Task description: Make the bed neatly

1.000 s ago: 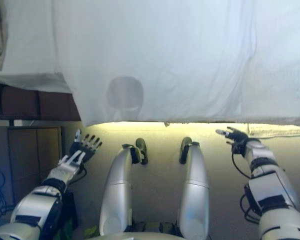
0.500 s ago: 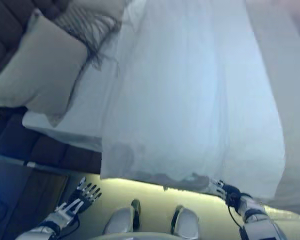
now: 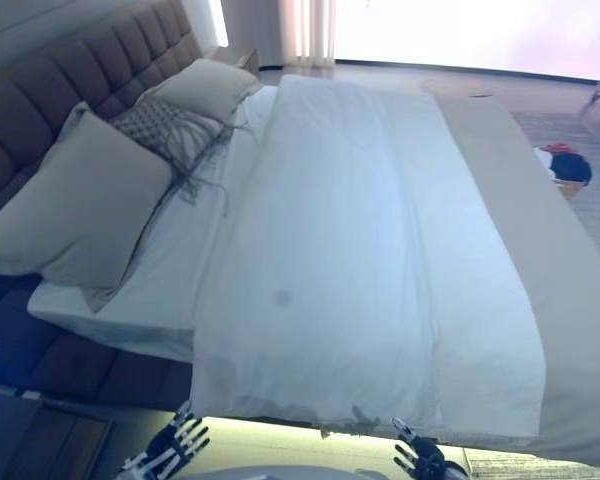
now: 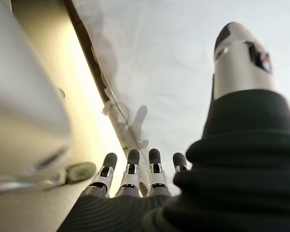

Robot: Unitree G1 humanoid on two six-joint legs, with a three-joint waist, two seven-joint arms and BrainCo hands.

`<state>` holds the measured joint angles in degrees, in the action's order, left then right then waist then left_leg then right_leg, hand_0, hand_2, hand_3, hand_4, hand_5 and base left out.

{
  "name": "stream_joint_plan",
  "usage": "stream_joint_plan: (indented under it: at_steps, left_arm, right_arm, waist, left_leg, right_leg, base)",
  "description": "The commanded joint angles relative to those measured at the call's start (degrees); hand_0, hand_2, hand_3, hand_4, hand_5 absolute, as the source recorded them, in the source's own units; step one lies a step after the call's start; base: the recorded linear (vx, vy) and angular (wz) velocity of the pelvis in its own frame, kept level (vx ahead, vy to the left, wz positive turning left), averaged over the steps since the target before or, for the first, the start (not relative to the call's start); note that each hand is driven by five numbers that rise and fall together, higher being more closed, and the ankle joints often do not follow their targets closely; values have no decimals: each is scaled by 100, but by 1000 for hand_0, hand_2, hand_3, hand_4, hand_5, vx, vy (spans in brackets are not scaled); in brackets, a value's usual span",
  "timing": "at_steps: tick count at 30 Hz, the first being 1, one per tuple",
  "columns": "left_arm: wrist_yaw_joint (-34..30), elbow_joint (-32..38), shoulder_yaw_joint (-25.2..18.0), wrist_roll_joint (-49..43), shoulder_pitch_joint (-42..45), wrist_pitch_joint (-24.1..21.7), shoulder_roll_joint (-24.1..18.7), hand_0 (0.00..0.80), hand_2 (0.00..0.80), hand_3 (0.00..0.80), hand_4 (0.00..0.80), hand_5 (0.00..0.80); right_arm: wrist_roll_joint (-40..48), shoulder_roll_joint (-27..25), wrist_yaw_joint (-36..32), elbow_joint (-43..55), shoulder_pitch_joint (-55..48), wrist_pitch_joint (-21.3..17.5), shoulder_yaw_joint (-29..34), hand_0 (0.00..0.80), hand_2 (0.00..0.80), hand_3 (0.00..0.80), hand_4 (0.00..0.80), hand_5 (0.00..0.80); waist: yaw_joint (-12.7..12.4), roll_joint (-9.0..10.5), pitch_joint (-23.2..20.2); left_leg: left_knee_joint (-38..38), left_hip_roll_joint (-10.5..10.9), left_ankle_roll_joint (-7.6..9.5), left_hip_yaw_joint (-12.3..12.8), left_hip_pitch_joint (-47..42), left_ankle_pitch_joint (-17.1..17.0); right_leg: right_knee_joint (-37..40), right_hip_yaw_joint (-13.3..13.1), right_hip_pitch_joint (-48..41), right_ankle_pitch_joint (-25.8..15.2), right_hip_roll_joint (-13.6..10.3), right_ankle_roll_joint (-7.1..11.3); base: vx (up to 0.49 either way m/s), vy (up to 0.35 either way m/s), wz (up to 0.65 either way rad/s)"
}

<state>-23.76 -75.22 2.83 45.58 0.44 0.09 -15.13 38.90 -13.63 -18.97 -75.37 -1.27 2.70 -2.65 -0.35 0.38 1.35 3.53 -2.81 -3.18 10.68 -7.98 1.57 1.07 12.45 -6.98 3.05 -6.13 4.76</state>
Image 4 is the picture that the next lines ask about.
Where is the white duvet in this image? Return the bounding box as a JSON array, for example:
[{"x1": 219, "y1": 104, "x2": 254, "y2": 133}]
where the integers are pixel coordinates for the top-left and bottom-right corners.
[{"x1": 72, "y1": 0, "x2": 290, "y2": 194}]

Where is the black silver robot right hand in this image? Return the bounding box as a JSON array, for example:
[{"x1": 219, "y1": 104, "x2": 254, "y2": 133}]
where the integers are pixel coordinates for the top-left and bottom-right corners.
[{"x1": 58, "y1": 21, "x2": 290, "y2": 232}]

